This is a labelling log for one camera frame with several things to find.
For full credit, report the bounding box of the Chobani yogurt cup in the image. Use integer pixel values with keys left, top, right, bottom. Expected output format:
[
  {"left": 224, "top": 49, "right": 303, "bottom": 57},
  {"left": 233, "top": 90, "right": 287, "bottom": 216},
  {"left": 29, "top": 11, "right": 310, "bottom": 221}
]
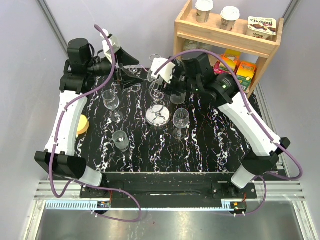
[{"left": 246, "top": 16, "right": 277, "bottom": 40}]

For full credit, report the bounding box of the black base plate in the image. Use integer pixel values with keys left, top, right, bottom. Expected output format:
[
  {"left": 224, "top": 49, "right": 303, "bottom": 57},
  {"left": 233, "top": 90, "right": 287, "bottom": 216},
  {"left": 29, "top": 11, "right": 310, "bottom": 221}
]
[{"left": 80, "top": 172, "right": 257, "bottom": 210}]

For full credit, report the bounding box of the yellow round sponge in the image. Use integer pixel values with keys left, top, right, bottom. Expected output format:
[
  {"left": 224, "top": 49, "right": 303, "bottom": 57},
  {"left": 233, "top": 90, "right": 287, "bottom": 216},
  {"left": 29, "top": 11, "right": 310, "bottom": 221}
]
[{"left": 76, "top": 114, "right": 90, "bottom": 136}]

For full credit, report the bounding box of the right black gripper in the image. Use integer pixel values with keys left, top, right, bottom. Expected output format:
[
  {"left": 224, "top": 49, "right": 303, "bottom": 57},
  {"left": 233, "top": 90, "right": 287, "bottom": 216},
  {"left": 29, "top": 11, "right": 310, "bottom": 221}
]
[{"left": 157, "top": 56, "right": 201, "bottom": 100}]

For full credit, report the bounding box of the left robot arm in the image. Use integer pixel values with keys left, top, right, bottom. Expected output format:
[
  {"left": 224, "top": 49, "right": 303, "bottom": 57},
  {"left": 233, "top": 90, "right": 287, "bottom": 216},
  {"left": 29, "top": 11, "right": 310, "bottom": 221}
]
[{"left": 34, "top": 38, "right": 112, "bottom": 198}]

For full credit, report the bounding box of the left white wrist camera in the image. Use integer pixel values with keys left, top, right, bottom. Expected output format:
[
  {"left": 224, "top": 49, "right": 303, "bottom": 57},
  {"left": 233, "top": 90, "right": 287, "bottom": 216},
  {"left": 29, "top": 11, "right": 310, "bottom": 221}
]
[{"left": 98, "top": 28, "right": 120, "bottom": 65}]

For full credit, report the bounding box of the wooden shelf unit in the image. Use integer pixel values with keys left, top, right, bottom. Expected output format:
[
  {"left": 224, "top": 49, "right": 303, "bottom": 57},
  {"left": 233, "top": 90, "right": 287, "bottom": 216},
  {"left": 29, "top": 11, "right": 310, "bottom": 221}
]
[{"left": 173, "top": 0, "right": 284, "bottom": 98}]

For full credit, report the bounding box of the chrome wine glass rack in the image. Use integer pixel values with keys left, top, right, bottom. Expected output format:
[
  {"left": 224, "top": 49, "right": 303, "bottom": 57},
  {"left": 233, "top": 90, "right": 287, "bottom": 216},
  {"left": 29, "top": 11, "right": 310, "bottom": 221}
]
[{"left": 145, "top": 68, "right": 171, "bottom": 128}]

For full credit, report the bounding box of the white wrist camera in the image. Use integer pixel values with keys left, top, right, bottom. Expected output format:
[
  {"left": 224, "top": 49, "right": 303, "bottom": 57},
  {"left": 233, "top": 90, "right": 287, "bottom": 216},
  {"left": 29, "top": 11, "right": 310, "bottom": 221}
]
[
  {"left": 151, "top": 57, "right": 176, "bottom": 84},
  {"left": 98, "top": 28, "right": 120, "bottom": 65}
]

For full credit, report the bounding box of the white paper cup left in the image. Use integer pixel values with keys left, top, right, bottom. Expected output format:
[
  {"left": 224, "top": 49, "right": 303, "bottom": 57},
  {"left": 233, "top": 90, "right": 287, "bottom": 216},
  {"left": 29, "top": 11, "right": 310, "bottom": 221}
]
[{"left": 195, "top": 0, "right": 214, "bottom": 24}]

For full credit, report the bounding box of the pink sponge box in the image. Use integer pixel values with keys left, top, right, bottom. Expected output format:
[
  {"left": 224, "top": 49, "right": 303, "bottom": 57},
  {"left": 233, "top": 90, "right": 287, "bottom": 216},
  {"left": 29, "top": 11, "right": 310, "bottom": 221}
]
[{"left": 213, "top": 61, "right": 226, "bottom": 75}]

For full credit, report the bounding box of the white paper cup right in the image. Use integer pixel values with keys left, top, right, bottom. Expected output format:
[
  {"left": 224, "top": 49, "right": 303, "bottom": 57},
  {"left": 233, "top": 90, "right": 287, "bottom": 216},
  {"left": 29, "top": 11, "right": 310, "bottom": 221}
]
[{"left": 220, "top": 6, "right": 240, "bottom": 31}]

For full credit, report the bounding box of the clear wine glass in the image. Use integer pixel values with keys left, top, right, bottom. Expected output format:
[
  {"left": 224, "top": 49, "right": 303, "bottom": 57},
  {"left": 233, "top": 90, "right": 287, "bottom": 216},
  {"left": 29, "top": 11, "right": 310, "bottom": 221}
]
[
  {"left": 102, "top": 89, "right": 124, "bottom": 123},
  {"left": 172, "top": 108, "right": 190, "bottom": 140}
]

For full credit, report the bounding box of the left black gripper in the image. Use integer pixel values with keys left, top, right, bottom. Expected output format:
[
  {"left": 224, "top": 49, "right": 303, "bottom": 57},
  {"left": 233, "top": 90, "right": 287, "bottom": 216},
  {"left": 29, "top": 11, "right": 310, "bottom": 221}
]
[{"left": 86, "top": 46, "right": 145, "bottom": 89}]

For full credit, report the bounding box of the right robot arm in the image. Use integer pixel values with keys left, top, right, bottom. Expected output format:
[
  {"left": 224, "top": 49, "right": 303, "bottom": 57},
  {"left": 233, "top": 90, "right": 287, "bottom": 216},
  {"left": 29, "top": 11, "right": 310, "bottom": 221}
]
[{"left": 151, "top": 52, "right": 291, "bottom": 198}]

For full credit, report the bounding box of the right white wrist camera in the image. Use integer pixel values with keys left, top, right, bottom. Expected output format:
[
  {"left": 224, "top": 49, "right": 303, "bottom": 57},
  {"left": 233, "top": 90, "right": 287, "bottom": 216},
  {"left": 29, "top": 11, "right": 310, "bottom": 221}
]
[{"left": 151, "top": 57, "right": 176, "bottom": 84}]

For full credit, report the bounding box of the clear wine glass centre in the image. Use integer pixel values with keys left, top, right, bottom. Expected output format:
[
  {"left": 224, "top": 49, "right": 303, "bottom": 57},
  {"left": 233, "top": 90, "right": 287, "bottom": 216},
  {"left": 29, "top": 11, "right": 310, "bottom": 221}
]
[{"left": 172, "top": 108, "right": 190, "bottom": 140}]

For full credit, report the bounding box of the white paper cup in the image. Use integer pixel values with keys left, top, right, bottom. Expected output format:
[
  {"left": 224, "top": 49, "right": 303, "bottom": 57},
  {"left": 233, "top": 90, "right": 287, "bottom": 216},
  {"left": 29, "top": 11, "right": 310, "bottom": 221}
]
[
  {"left": 195, "top": 0, "right": 214, "bottom": 24},
  {"left": 220, "top": 6, "right": 240, "bottom": 31}
]

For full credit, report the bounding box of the green orange sponge box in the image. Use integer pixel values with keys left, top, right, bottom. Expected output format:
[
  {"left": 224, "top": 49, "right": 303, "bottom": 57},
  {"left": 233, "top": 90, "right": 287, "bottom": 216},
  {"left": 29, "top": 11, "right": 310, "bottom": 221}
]
[{"left": 236, "top": 61, "right": 257, "bottom": 92}]

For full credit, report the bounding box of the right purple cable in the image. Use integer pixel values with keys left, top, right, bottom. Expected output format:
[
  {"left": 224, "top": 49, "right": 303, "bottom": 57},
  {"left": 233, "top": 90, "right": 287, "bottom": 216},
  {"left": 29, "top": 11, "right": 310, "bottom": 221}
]
[{"left": 152, "top": 49, "right": 304, "bottom": 217}]

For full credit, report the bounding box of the purple cable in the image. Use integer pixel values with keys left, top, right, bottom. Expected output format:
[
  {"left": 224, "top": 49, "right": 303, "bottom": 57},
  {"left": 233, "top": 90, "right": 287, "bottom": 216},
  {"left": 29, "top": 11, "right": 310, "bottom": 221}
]
[
  {"left": 47, "top": 24, "right": 143, "bottom": 223},
  {"left": 152, "top": 49, "right": 304, "bottom": 217}
]

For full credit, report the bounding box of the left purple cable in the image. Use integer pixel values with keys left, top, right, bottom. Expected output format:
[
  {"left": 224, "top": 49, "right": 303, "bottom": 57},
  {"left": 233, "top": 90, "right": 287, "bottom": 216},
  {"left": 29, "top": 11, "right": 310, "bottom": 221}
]
[{"left": 47, "top": 24, "right": 143, "bottom": 223}]

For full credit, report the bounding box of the clear wine glass left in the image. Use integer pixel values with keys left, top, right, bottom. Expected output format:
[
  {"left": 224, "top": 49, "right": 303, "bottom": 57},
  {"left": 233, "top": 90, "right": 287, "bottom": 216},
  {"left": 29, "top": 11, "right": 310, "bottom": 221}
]
[{"left": 102, "top": 89, "right": 124, "bottom": 123}]

